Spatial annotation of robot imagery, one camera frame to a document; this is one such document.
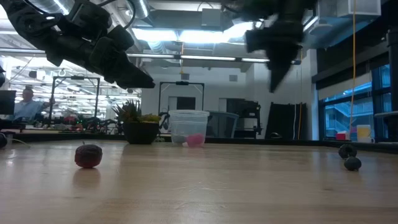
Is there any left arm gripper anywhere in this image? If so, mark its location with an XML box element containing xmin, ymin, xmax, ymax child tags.
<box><xmin>46</xmin><ymin>24</ymin><xmax>156</xmax><ymax>90</ymax></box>

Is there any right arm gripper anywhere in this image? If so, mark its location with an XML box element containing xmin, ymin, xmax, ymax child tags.
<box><xmin>244</xmin><ymin>20</ymin><xmax>305</xmax><ymax>93</ymax></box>

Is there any red strawberry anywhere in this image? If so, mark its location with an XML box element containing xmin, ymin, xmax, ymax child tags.
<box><xmin>185</xmin><ymin>133</ymin><xmax>206</xmax><ymax>148</ymax></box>

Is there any dark cherry with stem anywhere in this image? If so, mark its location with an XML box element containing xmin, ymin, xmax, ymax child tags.
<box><xmin>73</xmin><ymin>141</ymin><xmax>104</xmax><ymax>169</ymax></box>

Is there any small dark berry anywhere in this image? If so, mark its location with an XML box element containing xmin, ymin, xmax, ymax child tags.
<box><xmin>343</xmin><ymin>156</ymin><xmax>363</xmax><ymax>172</ymax></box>

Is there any succulent plant in black pot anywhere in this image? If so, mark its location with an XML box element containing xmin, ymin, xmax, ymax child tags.
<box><xmin>111</xmin><ymin>99</ymin><xmax>162</xmax><ymax>145</ymax></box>

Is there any black leaning panel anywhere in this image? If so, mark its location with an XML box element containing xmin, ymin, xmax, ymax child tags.
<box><xmin>266</xmin><ymin>101</ymin><xmax>307</xmax><ymax>141</ymax></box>

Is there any black equipment cart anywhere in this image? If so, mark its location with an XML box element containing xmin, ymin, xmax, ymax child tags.
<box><xmin>219</xmin><ymin>98</ymin><xmax>264</xmax><ymax>139</ymax></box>

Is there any clear round plastic container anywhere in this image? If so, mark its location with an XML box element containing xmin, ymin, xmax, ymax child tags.
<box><xmin>168</xmin><ymin>109</ymin><xmax>210</xmax><ymax>147</ymax></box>

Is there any long ceiling light tube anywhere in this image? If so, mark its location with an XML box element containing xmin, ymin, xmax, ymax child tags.
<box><xmin>126</xmin><ymin>52</ymin><xmax>302</xmax><ymax>65</ymax></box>

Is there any person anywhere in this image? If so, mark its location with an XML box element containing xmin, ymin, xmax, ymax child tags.
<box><xmin>9</xmin><ymin>86</ymin><xmax>57</xmax><ymax>124</ymax></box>

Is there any black metal pole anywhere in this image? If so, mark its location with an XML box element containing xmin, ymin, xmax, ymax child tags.
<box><xmin>387</xmin><ymin>27</ymin><xmax>398</xmax><ymax>138</ymax></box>

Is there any black computer monitor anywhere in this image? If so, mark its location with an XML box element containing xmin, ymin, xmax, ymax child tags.
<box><xmin>0</xmin><ymin>90</ymin><xmax>17</xmax><ymax>115</ymax></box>

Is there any black robot rig frame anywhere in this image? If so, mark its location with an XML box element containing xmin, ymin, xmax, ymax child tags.
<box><xmin>158</xmin><ymin>80</ymin><xmax>205</xmax><ymax>113</ymax></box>
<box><xmin>48</xmin><ymin>75</ymin><xmax>101</xmax><ymax>126</ymax></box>

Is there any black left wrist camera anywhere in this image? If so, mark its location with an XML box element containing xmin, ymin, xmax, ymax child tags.
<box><xmin>63</xmin><ymin>0</ymin><xmax>113</xmax><ymax>40</ymax></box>

